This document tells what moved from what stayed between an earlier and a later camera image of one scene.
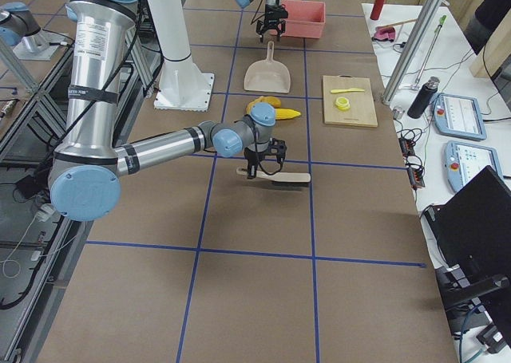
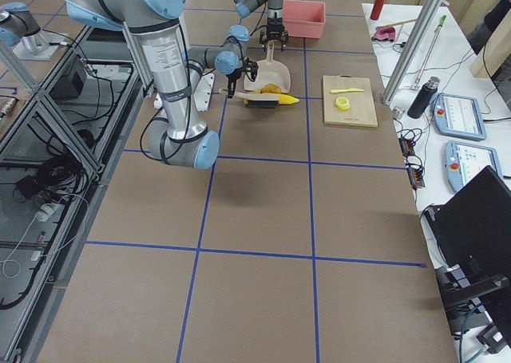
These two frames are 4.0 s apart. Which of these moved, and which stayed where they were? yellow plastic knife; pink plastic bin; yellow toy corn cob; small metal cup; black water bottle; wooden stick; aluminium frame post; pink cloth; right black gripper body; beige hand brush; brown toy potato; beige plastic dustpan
Moved: right black gripper body; yellow toy corn cob; brown toy potato; beige hand brush
Stayed: small metal cup; black water bottle; wooden stick; yellow plastic knife; aluminium frame post; pink cloth; pink plastic bin; beige plastic dustpan
